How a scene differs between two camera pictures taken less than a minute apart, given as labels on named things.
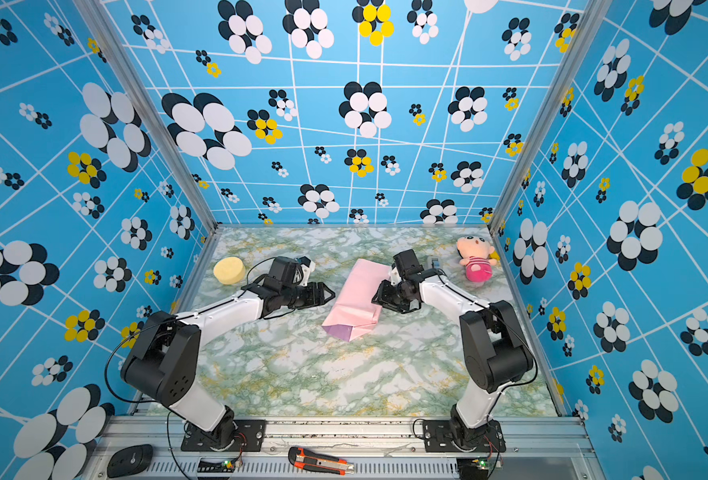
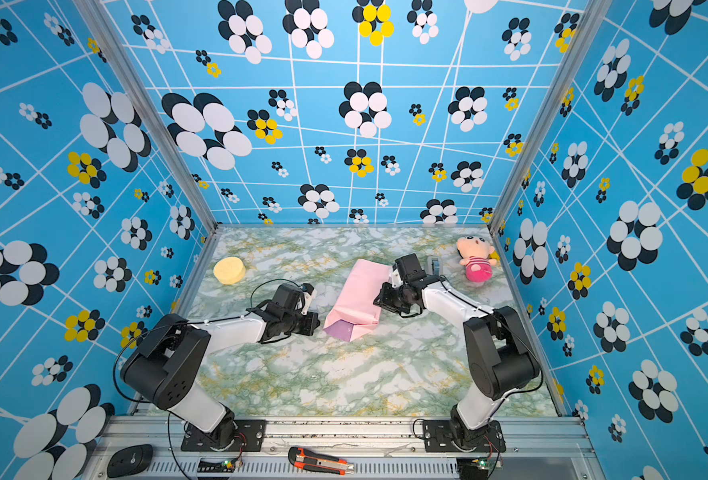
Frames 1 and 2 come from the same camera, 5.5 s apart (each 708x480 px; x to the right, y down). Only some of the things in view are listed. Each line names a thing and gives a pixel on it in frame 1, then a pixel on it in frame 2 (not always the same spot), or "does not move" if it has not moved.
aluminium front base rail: (543, 448) does not move
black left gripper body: (294, 297) -> (299, 324)
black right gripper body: (394, 296) does not move
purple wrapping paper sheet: (356, 303) does not move
